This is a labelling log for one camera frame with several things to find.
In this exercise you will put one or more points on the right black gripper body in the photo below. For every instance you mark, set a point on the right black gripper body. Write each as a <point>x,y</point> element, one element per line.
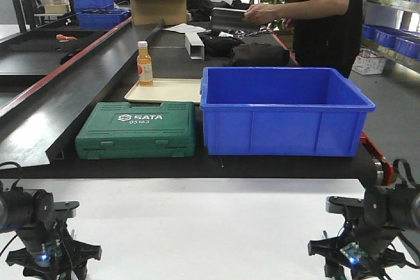
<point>363,246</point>

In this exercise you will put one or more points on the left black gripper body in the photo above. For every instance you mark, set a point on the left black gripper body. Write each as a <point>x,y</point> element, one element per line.
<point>50,251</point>

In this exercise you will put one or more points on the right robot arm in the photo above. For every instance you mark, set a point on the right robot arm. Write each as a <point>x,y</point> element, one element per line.
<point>397,204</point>

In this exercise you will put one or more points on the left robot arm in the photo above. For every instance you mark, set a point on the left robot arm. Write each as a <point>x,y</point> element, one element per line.
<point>20,207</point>

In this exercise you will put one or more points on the beige plastic tray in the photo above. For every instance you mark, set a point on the beige plastic tray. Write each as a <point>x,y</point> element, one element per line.
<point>166,90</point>

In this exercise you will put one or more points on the green SATA tool case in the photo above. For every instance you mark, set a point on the green SATA tool case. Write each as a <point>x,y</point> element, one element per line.
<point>116,130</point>

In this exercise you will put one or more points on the large blue plastic bin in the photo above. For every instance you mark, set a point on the large blue plastic bin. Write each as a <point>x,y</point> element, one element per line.
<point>281,111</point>

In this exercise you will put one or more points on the white plastic basket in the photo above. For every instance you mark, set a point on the white plastic basket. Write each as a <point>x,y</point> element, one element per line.
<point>369,62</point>

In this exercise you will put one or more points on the orange juice bottle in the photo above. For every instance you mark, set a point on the orange juice bottle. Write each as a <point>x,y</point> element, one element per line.
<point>144,65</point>

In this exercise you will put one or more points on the black folded cloth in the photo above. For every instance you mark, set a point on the black folded cloth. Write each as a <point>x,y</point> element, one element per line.
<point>258,54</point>

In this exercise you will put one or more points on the blue bin with parts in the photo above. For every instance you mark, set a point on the blue bin with parts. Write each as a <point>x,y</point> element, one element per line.
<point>101,19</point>

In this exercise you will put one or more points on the person in black shirt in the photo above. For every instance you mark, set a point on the person in black shirt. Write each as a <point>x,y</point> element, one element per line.
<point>326,33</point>

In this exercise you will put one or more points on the metal storage shelf rack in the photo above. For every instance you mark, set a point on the metal storage shelf rack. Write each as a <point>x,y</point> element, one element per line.
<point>386,31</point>

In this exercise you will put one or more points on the white square tube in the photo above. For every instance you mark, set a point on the white square tube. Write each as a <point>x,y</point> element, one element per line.
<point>194,46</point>

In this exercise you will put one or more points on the black bag on conveyor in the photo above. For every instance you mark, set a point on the black bag on conveyor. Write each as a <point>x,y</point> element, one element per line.
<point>216,46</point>

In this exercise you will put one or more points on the large cardboard box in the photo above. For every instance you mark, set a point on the large cardboard box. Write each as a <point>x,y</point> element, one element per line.
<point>145,12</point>

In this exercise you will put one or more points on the red conveyor end bracket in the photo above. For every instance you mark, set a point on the red conveyor end bracket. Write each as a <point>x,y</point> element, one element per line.
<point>384,169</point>

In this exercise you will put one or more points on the orange-handled tool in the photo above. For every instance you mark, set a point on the orange-handled tool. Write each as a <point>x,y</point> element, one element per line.
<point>61,37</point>

